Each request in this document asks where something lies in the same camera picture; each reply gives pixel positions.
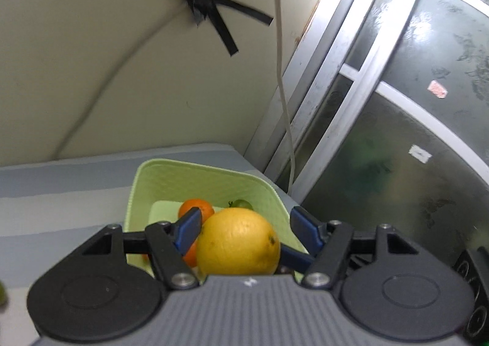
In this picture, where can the white window sticker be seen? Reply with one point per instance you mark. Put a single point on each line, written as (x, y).
(420, 153)

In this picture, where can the large yellow citrus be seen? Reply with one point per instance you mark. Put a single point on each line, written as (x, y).
(237, 242)

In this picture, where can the white window frame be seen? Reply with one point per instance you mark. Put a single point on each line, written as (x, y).
(344, 74)

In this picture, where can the orange mandarin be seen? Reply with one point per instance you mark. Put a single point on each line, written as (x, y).
(191, 256)
(206, 209)

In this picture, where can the small green tomato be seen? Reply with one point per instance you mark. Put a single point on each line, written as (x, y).
(2, 292)

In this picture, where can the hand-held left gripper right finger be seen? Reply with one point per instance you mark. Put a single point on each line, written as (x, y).
(305, 227)

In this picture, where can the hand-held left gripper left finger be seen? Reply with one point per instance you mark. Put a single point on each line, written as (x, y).
(189, 229)

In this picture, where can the striped blue grey bedsheet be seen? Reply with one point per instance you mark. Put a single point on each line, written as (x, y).
(57, 197)

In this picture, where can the light green plastic basket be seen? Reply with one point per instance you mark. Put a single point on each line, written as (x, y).
(214, 185)

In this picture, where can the black tape cross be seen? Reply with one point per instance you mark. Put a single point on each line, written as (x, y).
(206, 2)

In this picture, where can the pink window sticker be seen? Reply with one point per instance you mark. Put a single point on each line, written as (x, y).
(437, 89)

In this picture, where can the green tomato with stem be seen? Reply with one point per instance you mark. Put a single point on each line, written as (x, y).
(242, 203)

